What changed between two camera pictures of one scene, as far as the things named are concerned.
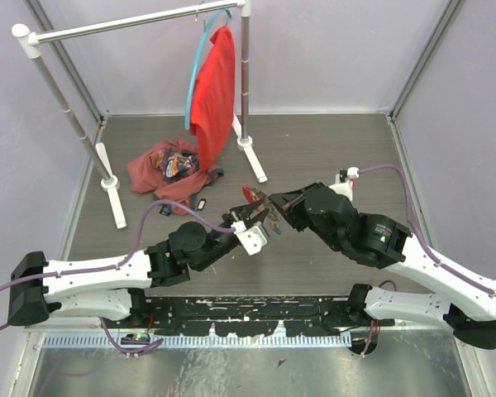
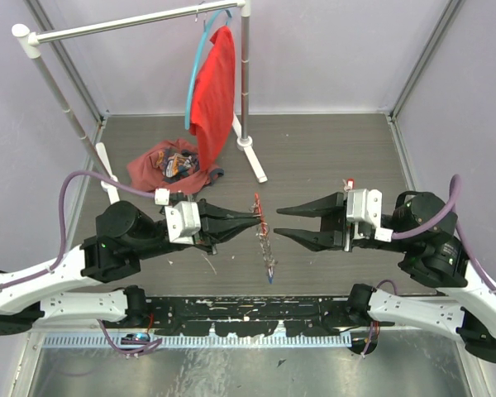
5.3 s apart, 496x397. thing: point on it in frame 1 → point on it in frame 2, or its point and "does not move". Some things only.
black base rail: [254, 315] does not move
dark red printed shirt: [169, 170] does not move
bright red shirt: [213, 96] does not move
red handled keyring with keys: [255, 196] → [263, 238]
